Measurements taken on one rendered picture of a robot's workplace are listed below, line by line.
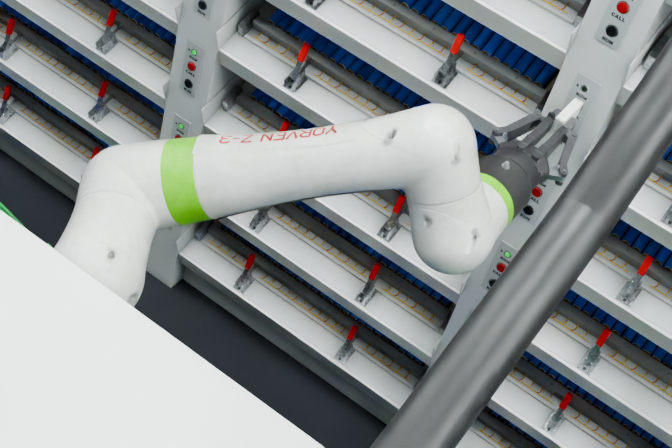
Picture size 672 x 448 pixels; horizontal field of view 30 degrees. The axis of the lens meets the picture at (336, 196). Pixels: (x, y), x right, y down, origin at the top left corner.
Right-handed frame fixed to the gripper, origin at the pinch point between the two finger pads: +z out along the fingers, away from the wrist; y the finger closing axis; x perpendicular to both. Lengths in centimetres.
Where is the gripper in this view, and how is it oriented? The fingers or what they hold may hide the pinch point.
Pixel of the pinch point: (566, 116)
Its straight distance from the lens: 193.1
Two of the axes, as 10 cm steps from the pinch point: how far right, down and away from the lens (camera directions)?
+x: 2.2, -6.9, -6.9
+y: 8.0, 5.3, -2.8
